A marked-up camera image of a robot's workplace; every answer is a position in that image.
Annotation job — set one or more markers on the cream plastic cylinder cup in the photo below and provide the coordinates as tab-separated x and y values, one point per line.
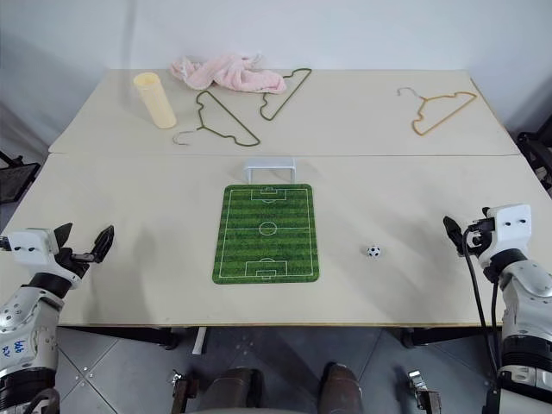
156	101

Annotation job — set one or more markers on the dark rounded shape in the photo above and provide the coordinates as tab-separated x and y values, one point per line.
233	392
343	390

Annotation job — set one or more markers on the green hanger with silver hook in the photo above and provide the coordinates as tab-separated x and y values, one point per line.
233	115

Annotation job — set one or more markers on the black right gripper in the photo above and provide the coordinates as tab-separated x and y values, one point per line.
481	235

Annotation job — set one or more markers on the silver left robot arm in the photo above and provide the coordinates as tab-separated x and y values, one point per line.
26	319

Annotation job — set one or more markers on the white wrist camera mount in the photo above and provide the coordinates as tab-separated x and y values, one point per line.
28	246
511	226

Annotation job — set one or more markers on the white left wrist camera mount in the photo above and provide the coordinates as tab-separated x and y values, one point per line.
28	246

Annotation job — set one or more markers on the metal caster clamp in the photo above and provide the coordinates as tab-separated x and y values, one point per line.
183	390
424	390

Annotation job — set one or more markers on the black chair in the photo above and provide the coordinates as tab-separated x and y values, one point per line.
15	179

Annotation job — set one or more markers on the pink towel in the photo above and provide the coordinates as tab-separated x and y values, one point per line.
233	75

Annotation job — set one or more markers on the small white goal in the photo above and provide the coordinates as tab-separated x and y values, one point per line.
269	163

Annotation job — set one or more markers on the black table leg frame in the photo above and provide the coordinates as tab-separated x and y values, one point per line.
448	336
146	336

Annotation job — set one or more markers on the mini soccer ball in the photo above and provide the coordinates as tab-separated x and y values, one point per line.
373	252

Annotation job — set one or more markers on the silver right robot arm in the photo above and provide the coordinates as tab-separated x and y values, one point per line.
524	302

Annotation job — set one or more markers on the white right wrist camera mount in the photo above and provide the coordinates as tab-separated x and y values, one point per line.
511	226

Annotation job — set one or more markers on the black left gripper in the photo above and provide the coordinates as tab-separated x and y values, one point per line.
71	264

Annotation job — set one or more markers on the black office chair base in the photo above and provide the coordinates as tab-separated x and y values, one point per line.
537	151

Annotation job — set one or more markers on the green soccer field mat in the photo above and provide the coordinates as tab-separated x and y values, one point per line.
267	241

